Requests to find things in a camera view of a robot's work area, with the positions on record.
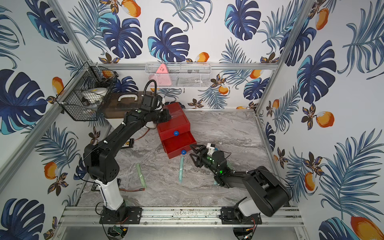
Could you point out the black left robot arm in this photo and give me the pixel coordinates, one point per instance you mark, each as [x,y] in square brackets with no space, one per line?
[100,160]

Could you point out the black wire basket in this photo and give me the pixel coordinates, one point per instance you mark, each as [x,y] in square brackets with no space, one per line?
[87,77]

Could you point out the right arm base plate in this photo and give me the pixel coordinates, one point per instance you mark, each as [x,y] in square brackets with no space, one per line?
[232,216]

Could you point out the green fruit knife left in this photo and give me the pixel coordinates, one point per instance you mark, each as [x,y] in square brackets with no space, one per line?
[141,177]

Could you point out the pink triangle sign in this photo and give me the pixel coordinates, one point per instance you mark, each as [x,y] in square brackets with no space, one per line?
[161,76]

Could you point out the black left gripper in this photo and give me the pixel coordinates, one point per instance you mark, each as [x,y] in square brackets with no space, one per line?
[163,115]

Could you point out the red top drawer blue knob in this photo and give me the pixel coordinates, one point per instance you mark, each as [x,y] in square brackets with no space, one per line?
[169,130]

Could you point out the white item in basket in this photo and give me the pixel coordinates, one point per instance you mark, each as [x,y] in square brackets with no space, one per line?
[95,95]

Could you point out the aluminium front rail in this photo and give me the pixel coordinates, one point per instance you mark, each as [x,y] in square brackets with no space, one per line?
[179,217]

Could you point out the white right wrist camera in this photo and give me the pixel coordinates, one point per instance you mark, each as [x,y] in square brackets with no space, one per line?
[211,149]

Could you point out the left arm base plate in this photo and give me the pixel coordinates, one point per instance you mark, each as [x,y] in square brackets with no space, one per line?
[123,215]

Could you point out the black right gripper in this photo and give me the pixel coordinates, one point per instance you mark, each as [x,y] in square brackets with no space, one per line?
[198,162]

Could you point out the clear mesh wall shelf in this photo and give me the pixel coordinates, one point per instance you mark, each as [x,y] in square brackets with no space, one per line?
[185,75]

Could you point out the red drawer blue knob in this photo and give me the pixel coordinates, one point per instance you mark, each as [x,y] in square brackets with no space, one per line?
[174,146]
[169,130]

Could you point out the black orange battery charger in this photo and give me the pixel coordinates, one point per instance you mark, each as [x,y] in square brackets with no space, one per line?
[128,144]

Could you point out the brown lid white storage box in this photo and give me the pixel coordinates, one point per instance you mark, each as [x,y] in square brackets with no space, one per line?
[122,105]

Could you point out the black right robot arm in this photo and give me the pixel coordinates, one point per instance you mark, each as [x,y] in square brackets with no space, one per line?
[267,193]

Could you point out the red three-drawer cabinet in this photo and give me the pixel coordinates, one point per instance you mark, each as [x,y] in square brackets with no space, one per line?
[178,115]

